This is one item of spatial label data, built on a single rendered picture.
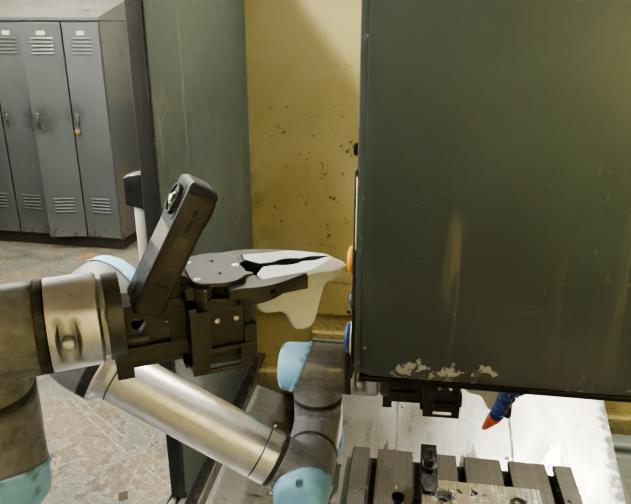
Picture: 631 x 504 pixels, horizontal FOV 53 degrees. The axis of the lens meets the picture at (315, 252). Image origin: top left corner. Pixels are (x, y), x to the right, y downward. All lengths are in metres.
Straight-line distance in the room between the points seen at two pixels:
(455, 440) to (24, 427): 1.52
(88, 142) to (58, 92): 0.44
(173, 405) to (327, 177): 1.16
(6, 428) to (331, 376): 0.52
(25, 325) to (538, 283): 0.41
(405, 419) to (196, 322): 1.48
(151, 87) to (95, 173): 4.33
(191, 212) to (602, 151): 0.32
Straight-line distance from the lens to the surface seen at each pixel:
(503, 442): 1.96
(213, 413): 0.88
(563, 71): 0.53
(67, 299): 0.51
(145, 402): 0.88
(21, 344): 0.51
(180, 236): 0.50
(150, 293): 0.52
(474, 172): 0.53
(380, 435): 1.93
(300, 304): 0.56
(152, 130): 1.26
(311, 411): 0.98
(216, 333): 0.54
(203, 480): 1.67
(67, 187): 5.69
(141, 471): 3.04
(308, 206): 1.94
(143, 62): 1.24
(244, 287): 0.51
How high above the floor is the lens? 1.86
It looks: 20 degrees down
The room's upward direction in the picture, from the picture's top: straight up
